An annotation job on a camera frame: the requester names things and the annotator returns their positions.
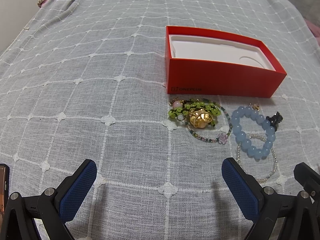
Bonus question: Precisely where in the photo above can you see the red cardboard box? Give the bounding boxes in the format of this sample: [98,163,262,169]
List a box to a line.
[165,26,287,98]

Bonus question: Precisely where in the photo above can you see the blue bead bracelet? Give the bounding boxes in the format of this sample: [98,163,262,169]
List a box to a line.
[230,105,277,162]

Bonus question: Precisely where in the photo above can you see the grey checked bed blanket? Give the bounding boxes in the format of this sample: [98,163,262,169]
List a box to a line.
[1,0,319,239]

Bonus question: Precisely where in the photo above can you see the gold knot ring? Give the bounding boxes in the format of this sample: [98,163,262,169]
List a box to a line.
[188,109,214,129]

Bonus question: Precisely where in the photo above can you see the multicolour seed bead bracelet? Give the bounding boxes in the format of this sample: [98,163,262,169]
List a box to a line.
[184,103,234,145]

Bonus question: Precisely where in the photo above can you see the green bead bracelet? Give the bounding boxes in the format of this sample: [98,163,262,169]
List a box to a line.
[167,99,222,128]

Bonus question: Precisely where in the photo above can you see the purple pillow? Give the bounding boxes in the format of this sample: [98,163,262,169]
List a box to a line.
[305,19,320,46]

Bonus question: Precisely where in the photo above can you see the gold earring with chain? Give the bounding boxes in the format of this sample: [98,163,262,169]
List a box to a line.
[249,103,260,111]

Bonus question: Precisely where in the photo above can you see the black hair claw clip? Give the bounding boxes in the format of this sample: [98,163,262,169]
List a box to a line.
[266,112,283,131]

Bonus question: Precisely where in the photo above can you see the brown object at edge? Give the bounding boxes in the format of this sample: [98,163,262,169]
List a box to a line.
[0,164,10,215]

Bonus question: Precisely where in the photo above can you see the white pearl bracelet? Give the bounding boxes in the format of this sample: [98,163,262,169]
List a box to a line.
[235,134,279,183]

